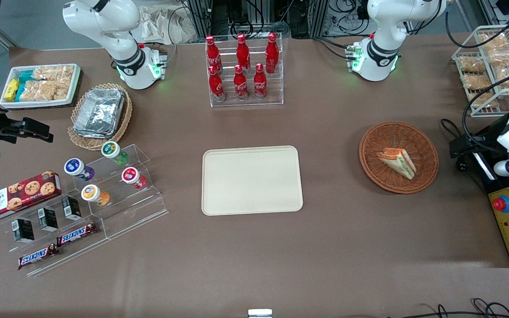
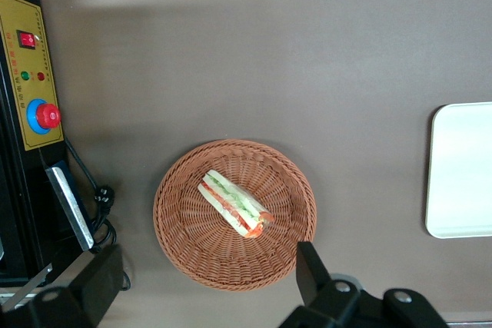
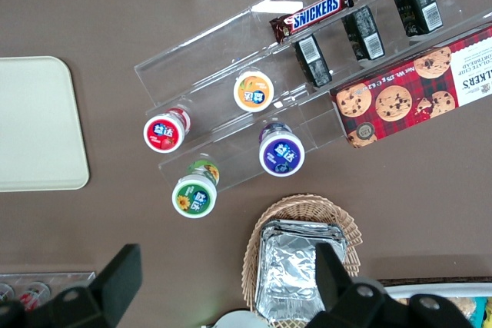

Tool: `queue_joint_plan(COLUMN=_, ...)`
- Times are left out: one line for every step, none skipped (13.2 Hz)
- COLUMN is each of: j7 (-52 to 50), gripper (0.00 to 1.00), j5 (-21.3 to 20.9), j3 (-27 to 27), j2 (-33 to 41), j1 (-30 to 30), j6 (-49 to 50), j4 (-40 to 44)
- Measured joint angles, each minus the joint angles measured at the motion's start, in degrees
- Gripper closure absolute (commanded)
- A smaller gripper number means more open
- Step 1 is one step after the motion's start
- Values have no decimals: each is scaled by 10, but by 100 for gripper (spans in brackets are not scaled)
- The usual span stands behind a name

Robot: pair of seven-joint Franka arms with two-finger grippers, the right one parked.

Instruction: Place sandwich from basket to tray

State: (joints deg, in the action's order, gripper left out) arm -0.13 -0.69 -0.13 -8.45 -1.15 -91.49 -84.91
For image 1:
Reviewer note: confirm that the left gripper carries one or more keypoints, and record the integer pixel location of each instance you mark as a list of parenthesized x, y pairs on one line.
[(488, 136)]

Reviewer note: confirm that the triangular sandwich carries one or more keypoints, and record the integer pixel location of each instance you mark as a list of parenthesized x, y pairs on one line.
[(398, 161)]

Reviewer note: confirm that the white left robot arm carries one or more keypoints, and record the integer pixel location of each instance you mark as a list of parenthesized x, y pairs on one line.
[(382, 44)]

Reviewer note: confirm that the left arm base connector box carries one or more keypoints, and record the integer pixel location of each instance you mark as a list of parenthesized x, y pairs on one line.
[(354, 57)]

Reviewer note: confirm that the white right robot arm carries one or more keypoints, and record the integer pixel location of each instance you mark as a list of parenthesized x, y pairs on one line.
[(119, 39)]

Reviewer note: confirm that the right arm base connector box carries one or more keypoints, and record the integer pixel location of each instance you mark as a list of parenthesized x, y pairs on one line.
[(158, 64)]

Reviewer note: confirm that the white rectangular snack tray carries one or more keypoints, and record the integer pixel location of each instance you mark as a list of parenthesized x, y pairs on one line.
[(76, 81)]

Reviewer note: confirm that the brown round wicker basket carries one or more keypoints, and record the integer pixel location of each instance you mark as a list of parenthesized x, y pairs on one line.
[(382, 176)]

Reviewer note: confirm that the light oval wicker basket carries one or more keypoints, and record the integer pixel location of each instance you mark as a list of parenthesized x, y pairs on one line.
[(124, 119)]

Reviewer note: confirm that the beige plastic tray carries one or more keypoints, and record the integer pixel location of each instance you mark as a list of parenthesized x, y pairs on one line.
[(250, 181)]

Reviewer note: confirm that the clear rice cracker bag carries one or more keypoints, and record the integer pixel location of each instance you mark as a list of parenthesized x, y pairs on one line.
[(44, 90), (53, 73)]

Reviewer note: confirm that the teal snack packet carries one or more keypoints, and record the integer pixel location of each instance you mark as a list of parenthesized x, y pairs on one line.
[(26, 76), (20, 92)]

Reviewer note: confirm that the purple yogurt cup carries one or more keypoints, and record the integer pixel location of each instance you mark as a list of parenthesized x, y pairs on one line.
[(75, 168)]

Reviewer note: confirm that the yellow snack packet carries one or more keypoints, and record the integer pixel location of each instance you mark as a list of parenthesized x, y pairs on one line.
[(11, 89)]

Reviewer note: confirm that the stack of foil trays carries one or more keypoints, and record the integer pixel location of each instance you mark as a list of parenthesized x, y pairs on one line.
[(100, 112)]

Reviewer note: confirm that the red Walkers cookie box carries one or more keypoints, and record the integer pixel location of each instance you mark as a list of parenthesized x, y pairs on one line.
[(18, 196)]

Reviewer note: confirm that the green yogurt cup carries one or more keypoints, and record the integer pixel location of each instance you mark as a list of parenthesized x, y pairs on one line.
[(112, 151)]

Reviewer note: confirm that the orange yogurt cup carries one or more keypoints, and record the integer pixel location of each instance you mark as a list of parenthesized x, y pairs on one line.
[(92, 193)]

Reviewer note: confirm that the small black carton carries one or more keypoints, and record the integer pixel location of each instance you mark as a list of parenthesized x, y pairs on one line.
[(71, 208), (47, 219), (23, 230)]

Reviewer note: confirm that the red yogurt cup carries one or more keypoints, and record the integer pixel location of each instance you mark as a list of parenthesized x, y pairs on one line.
[(131, 176)]

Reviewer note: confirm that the Snickers bar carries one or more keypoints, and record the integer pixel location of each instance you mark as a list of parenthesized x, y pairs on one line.
[(77, 234), (38, 256)]

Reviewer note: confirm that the clear acrylic step stand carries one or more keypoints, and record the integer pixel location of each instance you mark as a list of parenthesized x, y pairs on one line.
[(135, 207)]

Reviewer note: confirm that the crumpled beige paper bag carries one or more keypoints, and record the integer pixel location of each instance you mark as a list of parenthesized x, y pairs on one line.
[(161, 24)]

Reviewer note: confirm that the red cola bottle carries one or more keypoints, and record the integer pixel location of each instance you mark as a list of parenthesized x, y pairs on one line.
[(216, 86), (272, 52), (242, 52), (211, 53), (260, 84), (240, 85)]

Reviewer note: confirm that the clear acrylic bottle rack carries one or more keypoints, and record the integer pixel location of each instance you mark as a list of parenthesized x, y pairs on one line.
[(245, 102)]

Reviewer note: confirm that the aluminium frame equipment rack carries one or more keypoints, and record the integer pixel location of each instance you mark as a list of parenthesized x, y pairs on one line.
[(259, 17)]

